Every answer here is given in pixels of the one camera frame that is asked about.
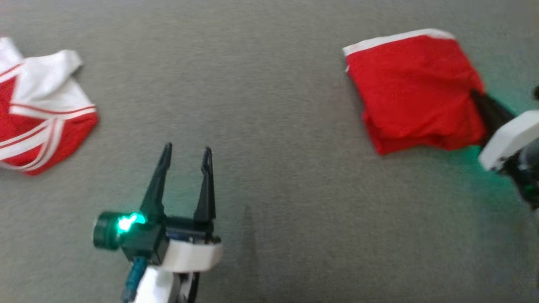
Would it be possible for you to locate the red white striped jersey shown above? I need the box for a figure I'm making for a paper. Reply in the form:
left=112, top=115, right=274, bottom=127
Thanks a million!
left=0, top=37, right=99, bottom=176

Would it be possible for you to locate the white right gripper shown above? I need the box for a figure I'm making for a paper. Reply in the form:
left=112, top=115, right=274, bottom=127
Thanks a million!
left=470, top=89, right=539, bottom=171

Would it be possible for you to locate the red shorts white band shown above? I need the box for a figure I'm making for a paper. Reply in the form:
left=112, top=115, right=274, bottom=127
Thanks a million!
left=342, top=28, right=488, bottom=156

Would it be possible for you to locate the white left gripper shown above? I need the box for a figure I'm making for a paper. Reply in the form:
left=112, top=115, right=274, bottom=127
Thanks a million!
left=140, top=142, right=224, bottom=273

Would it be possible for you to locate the teal left camera cable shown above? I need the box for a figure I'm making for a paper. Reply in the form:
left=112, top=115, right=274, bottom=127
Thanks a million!
left=121, top=256, right=149, bottom=303

